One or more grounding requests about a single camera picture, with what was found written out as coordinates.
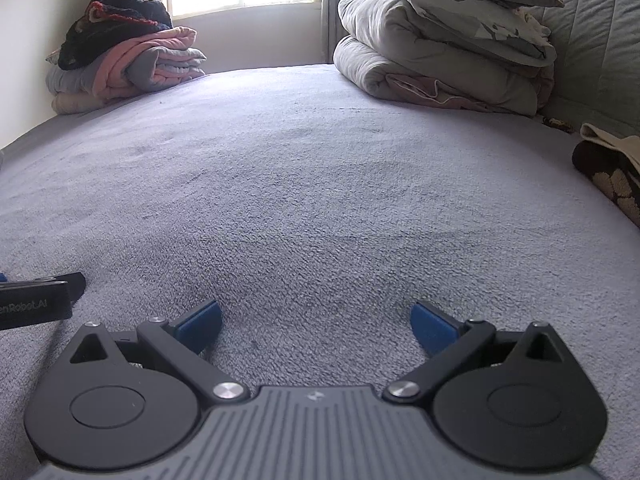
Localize grey quilted headboard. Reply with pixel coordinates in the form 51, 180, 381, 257
520, 0, 640, 138

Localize beige folded blanket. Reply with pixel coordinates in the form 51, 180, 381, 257
50, 90, 118, 116

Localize beige black printed T-shirt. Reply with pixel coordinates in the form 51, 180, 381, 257
580, 122, 640, 186

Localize brown floral cloth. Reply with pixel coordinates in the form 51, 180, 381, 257
571, 139, 640, 231

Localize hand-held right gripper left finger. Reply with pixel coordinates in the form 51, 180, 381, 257
69, 299, 251, 403

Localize grey patterned folded quilt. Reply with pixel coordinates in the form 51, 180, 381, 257
342, 0, 558, 68

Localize grey pink folded quilt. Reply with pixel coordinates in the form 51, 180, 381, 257
332, 0, 553, 117

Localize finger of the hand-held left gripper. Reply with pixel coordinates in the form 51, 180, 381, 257
0, 281, 71, 332
0, 272, 87, 307

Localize bed with grey sheet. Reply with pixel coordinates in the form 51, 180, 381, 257
0, 62, 640, 480

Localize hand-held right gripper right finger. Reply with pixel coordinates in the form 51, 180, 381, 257
382, 301, 573, 403

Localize pink grey folded blanket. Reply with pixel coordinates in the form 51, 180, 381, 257
47, 27, 207, 101

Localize dark folded clothes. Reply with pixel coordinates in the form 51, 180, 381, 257
57, 0, 173, 71

